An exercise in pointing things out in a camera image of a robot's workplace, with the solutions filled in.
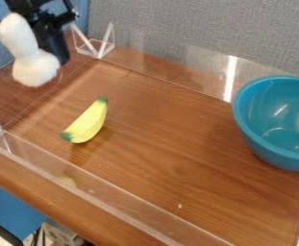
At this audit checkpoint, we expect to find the clear acrylic corner bracket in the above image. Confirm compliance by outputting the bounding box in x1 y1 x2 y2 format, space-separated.
71 23 116 60

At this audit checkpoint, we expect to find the clear acrylic front barrier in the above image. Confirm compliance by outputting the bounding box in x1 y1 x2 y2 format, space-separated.
0 131 232 246

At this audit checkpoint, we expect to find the clear acrylic back barrier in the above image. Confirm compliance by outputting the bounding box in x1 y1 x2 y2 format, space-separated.
104 46 284 102

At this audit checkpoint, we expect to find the blue plastic bowl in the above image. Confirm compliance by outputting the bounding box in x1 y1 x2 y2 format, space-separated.
232 76 299 171

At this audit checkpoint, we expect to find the clear acrylic barrier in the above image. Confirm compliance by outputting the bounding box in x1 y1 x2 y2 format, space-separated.
104 46 284 102
0 131 232 246

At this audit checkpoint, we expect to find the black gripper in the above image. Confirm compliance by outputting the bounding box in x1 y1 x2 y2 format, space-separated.
0 0 80 64

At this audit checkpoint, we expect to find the plush mushroom toy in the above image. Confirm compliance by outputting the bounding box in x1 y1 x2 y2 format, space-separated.
0 12 60 87

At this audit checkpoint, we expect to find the yellow toy banana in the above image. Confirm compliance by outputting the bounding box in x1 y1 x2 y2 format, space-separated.
60 97 108 143

